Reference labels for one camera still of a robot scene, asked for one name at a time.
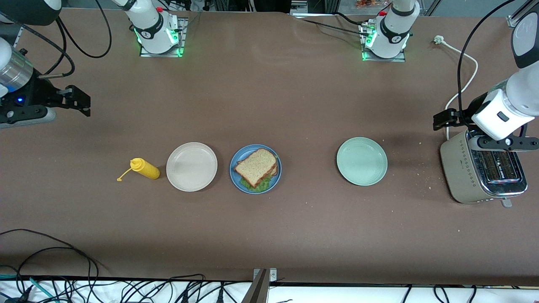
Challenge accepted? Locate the beige chrome toaster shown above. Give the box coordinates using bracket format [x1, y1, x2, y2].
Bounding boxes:
[440, 128, 528, 208]

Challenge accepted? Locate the blue round plate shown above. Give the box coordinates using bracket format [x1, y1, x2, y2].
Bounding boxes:
[229, 144, 282, 194]

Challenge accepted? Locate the black looped cable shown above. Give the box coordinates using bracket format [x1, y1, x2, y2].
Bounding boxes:
[0, 229, 100, 291]

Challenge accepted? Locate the beige round plate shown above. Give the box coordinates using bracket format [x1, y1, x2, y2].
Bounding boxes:
[166, 142, 218, 192]

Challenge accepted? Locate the green lettuce leaf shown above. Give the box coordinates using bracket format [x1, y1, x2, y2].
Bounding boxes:
[240, 176, 273, 193]

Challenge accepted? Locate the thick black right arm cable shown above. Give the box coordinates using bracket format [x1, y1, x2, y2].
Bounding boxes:
[0, 11, 76, 80]

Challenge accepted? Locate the teal cable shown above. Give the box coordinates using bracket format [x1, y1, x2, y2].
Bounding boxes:
[0, 274, 57, 303]

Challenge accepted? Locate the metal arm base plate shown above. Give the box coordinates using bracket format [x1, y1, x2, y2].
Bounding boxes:
[362, 23, 407, 63]
[140, 17, 188, 57]

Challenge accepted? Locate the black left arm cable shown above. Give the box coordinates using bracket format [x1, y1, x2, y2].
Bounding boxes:
[457, 0, 516, 114]

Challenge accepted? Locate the pale green round plate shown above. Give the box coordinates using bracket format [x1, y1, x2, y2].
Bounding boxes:
[336, 137, 388, 186]

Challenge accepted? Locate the yellow mustard squeeze bottle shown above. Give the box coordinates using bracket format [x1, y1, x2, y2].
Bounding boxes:
[117, 158, 161, 182]

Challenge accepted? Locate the black base power cable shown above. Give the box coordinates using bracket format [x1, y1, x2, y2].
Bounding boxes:
[293, 13, 371, 36]

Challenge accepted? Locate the black arched cable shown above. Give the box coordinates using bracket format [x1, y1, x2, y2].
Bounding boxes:
[120, 274, 207, 303]

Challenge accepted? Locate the white toaster power cord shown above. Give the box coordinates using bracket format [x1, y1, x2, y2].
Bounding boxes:
[434, 36, 479, 140]

